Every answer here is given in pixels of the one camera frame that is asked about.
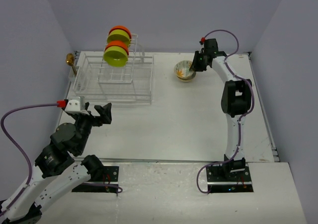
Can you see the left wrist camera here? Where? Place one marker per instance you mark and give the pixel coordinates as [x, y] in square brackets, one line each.
[73, 105]

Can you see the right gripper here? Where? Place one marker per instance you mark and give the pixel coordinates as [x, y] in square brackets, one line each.
[195, 66]

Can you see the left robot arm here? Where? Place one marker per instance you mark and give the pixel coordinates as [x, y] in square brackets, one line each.
[54, 172]

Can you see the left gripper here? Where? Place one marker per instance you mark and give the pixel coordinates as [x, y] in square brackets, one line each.
[105, 112]

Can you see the white floral patterned bowl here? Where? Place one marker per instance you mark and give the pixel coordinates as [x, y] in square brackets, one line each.
[182, 69]

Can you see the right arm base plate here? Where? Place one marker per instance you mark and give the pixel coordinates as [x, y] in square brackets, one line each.
[219, 181]

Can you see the orange bowl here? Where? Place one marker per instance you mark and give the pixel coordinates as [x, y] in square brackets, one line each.
[123, 28]
[118, 44]

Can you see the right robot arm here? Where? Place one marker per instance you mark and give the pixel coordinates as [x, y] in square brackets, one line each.
[236, 102]

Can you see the blue yellow patterned bowl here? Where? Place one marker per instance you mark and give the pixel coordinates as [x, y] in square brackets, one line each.
[187, 79]

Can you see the white wire dish rack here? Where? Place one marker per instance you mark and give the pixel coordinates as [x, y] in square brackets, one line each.
[129, 84]

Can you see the green bowl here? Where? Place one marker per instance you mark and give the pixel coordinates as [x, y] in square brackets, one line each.
[115, 56]
[119, 35]

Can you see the brass wooden utensil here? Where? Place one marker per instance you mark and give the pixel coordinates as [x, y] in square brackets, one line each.
[70, 61]

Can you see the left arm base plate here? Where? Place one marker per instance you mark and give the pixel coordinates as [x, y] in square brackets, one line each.
[108, 177]

